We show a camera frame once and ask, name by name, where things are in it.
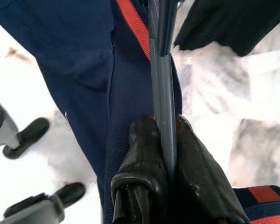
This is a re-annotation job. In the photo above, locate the silver robot right leg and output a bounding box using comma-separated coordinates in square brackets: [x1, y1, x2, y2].
[0, 192, 66, 224]

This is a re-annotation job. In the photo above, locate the dark grey plastic hanger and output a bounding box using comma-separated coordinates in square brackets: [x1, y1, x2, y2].
[146, 0, 179, 180]

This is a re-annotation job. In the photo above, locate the navy garment with red stripes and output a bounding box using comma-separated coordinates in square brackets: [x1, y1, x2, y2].
[0, 0, 280, 224]

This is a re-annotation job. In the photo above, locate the black polo shirt with logo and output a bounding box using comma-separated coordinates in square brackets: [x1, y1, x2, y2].
[173, 0, 280, 57]

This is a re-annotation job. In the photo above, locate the black robot right foot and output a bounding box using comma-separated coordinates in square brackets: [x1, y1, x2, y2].
[52, 182, 86, 207]

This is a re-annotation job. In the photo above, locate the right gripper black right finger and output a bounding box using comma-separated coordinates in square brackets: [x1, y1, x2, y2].
[172, 114, 250, 224]

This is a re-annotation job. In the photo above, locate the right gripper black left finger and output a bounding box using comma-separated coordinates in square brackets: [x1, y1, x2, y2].
[111, 114, 172, 224]

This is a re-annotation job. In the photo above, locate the black robot left foot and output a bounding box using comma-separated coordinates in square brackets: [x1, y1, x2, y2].
[2, 117, 50, 160]

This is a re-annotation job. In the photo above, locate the black robot foot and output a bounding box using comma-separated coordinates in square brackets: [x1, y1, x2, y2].
[2, 117, 50, 160]
[52, 182, 86, 207]

